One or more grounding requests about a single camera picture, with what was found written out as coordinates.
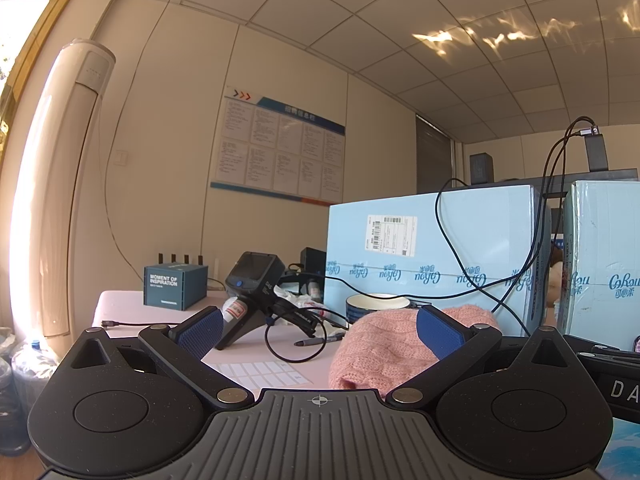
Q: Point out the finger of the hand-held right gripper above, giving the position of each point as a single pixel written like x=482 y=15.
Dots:
x=605 y=350

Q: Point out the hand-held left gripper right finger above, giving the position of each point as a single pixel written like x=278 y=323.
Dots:
x=437 y=330

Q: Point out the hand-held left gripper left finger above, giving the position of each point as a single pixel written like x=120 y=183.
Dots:
x=200 y=332

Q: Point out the pink knit sweater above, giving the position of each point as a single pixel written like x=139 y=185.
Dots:
x=380 y=350

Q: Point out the small bottle, red label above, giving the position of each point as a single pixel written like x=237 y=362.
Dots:
x=235 y=312

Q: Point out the small teal box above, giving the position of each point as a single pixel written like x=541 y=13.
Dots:
x=175 y=287

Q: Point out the printed desk mat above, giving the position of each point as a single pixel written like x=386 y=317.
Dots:
x=622 y=450

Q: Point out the light blue box, shipping label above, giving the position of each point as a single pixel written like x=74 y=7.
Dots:
x=415 y=270

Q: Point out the striped ceramic bowl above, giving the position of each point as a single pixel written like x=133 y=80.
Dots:
x=375 y=305

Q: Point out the black handheld scanner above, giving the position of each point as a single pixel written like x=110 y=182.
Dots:
x=250 y=280

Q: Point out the white label sheet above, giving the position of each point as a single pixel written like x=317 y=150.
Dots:
x=260 y=375

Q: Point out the large light blue cardboard box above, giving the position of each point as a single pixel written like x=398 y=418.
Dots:
x=605 y=260

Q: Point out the crumpled white tissue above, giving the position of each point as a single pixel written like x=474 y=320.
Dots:
x=300 y=300

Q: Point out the black pen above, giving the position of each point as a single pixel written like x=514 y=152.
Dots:
x=320 y=340

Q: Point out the black charger block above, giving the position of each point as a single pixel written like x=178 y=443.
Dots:
x=312 y=260

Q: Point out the small black box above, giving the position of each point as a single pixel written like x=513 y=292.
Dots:
x=481 y=167

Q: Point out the clear water jug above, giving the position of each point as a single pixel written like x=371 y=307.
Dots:
x=12 y=400
x=35 y=375

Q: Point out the black power adapter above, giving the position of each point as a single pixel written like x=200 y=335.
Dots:
x=596 y=150

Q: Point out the standing air conditioner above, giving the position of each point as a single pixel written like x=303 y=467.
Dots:
x=60 y=185

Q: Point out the wall switch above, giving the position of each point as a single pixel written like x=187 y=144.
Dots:
x=121 y=157

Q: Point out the wall notice board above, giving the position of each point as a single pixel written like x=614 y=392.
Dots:
x=280 y=150

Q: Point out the window with golden frame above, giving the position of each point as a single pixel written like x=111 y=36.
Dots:
x=30 y=35

